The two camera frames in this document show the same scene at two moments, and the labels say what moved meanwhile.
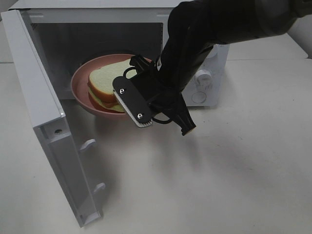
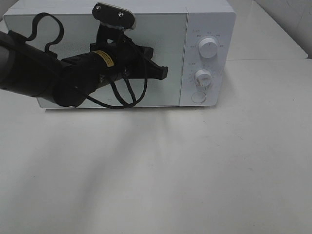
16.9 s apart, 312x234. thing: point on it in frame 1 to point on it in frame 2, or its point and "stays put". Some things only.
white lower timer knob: (203, 79) stays put
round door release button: (199, 97) stays put
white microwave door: (46, 114) to (165, 32)
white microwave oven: (69, 30) stays put
